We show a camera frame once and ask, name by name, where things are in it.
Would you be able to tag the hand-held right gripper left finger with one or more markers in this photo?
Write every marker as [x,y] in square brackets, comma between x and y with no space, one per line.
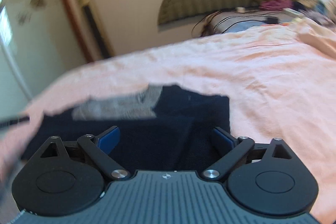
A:
[110,138]

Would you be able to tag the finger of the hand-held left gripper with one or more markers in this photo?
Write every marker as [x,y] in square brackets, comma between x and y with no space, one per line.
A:
[15,120]

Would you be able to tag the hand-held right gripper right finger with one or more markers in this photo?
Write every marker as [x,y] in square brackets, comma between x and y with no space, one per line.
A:
[221,138]

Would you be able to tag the grey and navy sweater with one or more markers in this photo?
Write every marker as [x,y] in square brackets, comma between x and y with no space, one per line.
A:
[170,121]

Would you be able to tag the pile of mixed clothes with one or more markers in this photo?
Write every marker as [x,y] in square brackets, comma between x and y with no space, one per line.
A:
[319,7]

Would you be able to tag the pink bed sheet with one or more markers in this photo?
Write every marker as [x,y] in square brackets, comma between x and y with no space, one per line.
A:
[249,69]

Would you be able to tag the patterned pillow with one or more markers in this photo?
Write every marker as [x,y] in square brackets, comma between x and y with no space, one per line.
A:
[237,27]

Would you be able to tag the gold and black tower fan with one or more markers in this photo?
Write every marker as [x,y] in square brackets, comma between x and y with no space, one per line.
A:
[92,19]

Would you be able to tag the small black device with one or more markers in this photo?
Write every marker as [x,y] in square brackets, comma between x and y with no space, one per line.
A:
[272,20]

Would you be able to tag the white charger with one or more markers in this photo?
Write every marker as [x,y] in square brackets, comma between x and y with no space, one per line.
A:
[240,9]

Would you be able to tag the magenta cloth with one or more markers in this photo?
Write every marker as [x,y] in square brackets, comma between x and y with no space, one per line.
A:
[274,4]

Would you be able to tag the brown wooden door frame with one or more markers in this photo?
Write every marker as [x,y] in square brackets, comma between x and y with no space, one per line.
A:
[68,5]

